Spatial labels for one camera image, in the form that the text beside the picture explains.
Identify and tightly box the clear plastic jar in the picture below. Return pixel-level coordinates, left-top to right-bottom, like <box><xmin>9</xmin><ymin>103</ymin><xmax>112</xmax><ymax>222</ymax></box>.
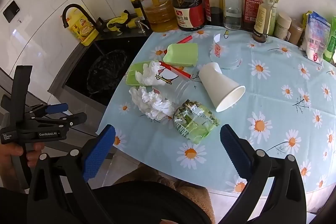
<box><xmin>155</xmin><ymin>68</ymin><xmax>195</xmax><ymax>109</ymax></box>

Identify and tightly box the brown fuzzy cloth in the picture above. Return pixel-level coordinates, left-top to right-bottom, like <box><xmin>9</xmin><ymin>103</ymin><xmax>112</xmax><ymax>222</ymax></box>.
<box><xmin>113</xmin><ymin>164</ymin><xmax>216</xmax><ymax>223</ymax></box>

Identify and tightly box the black wall switch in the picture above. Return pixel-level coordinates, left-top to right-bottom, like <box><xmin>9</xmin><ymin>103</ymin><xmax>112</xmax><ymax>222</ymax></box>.
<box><xmin>3</xmin><ymin>0</ymin><xmax>20</xmax><ymax>23</ymax></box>

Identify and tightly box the yellow detergent bottle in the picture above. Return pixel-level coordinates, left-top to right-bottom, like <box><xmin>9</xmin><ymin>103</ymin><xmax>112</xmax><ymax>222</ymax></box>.
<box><xmin>66</xmin><ymin>6</ymin><xmax>100</xmax><ymax>46</ymax></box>

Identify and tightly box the person's left hand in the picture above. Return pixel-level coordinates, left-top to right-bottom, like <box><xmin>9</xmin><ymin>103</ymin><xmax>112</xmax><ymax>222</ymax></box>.
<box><xmin>0</xmin><ymin>143</ymin><xmax>45</xmax><ymax>170</ymax></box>

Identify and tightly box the black trash bag bin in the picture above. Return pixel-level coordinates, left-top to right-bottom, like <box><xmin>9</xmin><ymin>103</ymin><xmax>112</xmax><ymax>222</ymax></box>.
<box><xmin>87</xmin><ymin>49</ymin><xmax>129</xmax><ymax>98</ymax></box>

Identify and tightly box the white powder packet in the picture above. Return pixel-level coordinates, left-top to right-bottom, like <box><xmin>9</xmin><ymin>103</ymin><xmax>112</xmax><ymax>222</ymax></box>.
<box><xmin>299</xmin><ymin>12</ymin><xmax>332</xmax><ymax>65</ymax></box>

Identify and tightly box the clear plastic cup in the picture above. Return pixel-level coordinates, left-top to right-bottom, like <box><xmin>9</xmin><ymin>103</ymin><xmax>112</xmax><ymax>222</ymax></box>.
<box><xmin>209</xmin><ymin>32</ymin><xmax>243</xmax><ymax>69</ymax></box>

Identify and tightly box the green snack packet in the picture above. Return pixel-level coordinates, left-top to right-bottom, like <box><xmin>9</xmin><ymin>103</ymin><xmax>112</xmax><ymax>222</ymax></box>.
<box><xmin>173</xmin><ymin>99</ymin><xmax>220</xmax><ymax>145</ymax></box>

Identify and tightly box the amber oil jug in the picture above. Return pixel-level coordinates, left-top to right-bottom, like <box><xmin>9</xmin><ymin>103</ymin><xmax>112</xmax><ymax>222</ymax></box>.
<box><xmin>140</xmin><ymin>0</ymin><xmax>179</xmax><ymax>33</ymax></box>

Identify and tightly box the blue daisy tablecloth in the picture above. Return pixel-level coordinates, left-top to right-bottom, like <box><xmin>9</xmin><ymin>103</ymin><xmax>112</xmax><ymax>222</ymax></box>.
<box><xmin>96</xmin><ymin>25</ymin><xmax>336</xmax><ymax>194</ymax></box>

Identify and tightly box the white paper cup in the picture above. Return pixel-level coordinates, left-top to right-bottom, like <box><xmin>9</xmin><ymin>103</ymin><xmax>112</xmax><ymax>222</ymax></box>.
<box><xmin>199</xmin><ymin>62</ymin><xmax>246</xmax><ymax>113</ymax></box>

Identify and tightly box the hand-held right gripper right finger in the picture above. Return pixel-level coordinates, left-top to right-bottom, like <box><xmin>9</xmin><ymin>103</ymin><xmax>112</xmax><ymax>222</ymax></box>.
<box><xmin>219</xmin><ymin>124</ymin><xmax>307</xmax><ymax>224</ymax></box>

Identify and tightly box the red wrapper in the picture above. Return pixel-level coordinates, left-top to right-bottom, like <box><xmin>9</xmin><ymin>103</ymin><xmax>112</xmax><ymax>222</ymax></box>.
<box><xmin>176</xmin><ymin>35</ymin><xmax>193</xmax><ymax>44</ymax></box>

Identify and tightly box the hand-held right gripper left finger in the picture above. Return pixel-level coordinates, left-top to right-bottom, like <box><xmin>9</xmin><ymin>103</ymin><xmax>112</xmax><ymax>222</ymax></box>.
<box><xmin>26</xmin><ymin>124</ymin><xmax>116</xmax><ymax>224</ymax></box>

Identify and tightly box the brown spice jar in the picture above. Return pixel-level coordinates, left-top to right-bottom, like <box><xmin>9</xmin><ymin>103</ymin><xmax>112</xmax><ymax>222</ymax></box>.
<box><xmin>288</xmin><ymin>19</ymin><xmax>305</xmax><ymax>46</ymax></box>

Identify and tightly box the black sink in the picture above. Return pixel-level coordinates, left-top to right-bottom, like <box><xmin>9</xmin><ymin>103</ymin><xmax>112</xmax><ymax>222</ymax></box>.
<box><xmin>49</xmin><ymin>30</ymin><xmax>153</xmax><ymax>106</ymax></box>

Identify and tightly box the slim pale oil bottle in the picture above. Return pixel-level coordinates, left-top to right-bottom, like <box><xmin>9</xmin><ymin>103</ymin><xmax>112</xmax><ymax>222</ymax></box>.
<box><xmin>268</xmin><ymin>0</ymin><xmax>281</xmax><ymax>37</ymax></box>

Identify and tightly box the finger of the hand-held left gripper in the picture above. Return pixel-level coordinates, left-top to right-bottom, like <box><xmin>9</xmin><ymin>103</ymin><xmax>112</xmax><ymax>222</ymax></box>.
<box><xmin>29</xmin><ymin>112</ymin><xmax>88</xmax><ymax>132</ymax></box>
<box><xmin>25</xmin><ymin>103</ymin><xmax>69</xmax><ymax>118</ymax></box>

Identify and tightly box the green plastic bottle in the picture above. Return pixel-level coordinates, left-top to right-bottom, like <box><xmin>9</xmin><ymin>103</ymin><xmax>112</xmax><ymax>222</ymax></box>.
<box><xmin>323</xmin><ymin>15</ymin><xmax>336</xmax><ymax>63</ymax></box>

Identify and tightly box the yellow green packet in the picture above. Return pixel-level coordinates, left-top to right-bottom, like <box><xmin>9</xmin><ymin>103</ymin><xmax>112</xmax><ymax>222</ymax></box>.
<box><xmin>302</xmin><ymin>11</ymin><xmax>313</xmax><ymax>30</ymax></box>

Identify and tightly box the black faucet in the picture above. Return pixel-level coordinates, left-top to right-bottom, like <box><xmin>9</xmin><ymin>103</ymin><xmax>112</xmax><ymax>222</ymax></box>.
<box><xmin>62</xmin><ymin>4</ymin><xmax>108</xmax><ymax>38</ymax></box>

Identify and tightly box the green plastic cup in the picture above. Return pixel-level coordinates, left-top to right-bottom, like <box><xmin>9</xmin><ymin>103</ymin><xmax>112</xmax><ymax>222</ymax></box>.
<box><xmin>163</xmin><ymin>43</ymin><xmax>198</xmax><ymax>67</ymax></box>
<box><xmin>125</xmin><ymin>60</ymin><xmax>160</xmax><ymax>86</ymax></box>

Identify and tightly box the yellow cloth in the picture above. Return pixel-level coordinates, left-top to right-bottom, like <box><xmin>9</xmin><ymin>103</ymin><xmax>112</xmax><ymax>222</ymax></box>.
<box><xmin>106</xmin><ymin>10</ymin><xmax>137</xmax><ymax>31</ymax></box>

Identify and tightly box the white tissue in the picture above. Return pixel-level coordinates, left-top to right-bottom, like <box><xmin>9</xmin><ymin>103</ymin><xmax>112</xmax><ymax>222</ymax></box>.
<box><xmin>135</xmin><ymin>61</ymin><xmax>164</xmax><ymax>86</ymax></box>
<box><xmin>129</xmin><ymin>86</ymin><xmax>176</xmax><ymax>121</ymax></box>

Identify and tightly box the white round jar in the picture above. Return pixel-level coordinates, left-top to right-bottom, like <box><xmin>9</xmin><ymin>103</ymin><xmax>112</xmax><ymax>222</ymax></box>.
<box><xmin>273</xmin><ymin>12</ymin><xmax>292</xmax><ymax>39</ymax></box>

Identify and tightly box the small brown sauce bottle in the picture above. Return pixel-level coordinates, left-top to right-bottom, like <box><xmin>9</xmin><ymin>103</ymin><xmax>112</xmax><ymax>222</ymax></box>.
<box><xmin>252</xmin><ymin>0</ymin><xmax>275</xmax><ymax>43</ymax></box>

